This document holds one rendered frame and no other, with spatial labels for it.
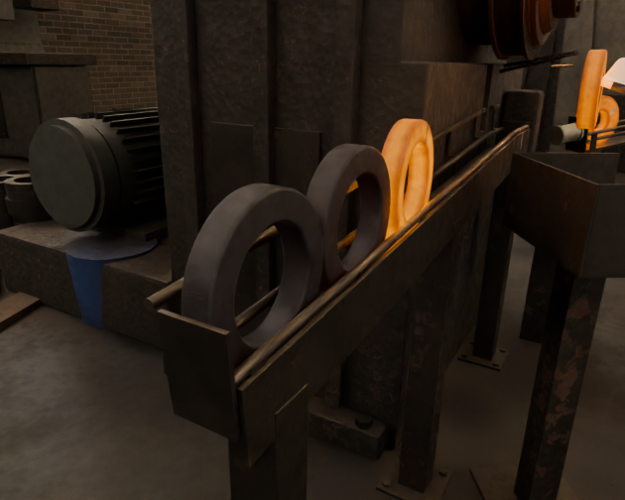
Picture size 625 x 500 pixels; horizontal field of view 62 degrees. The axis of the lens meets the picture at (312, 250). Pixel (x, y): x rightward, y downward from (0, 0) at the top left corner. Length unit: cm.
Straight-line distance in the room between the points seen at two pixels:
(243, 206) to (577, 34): 390
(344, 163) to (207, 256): 22
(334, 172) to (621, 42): 367
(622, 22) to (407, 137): 349
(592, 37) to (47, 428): 381
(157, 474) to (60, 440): 28
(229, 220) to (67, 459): 105
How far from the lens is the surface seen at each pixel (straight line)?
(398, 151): 73
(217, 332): 42
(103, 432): 146
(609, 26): 419
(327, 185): 57
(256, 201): 44
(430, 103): 106
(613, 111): 197
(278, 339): 48
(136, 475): 132
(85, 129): 186
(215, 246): 42
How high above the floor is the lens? 87
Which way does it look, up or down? 20 degrees down
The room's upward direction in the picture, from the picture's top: 1 degrees clockwise
